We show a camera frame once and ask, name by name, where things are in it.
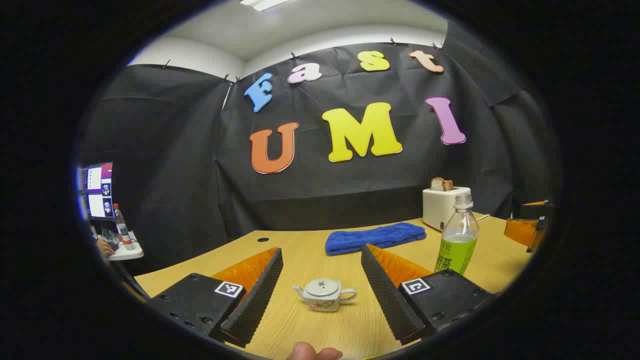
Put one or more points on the computer monitor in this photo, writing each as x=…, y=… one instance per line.
x=100, y=185

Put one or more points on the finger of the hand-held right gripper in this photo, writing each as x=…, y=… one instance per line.
x=520, y=231
x=536, y=210

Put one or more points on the green label water bottle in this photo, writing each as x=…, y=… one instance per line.
x=456, y=250

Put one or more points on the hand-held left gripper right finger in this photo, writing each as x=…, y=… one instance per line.
x=390, y=300

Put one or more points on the small white side table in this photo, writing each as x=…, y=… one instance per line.
x=131, y=253

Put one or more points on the blue towel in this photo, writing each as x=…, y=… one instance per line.
x=372, y=237

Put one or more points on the ceiling light panel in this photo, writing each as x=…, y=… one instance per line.
x=265, y=4

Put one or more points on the red cap plastic bottle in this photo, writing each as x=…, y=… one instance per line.
x=122, y=230

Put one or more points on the white floral teacup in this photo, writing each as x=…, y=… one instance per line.
x=322, y=302

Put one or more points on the white toaster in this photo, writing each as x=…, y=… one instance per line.
x=440, y=207

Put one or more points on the brown bread slice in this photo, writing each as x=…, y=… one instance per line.
x=448, y=185

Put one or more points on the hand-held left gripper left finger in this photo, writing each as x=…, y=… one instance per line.
x=255, y=305

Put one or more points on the pale bread slice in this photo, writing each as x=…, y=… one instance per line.
x=438, y=184

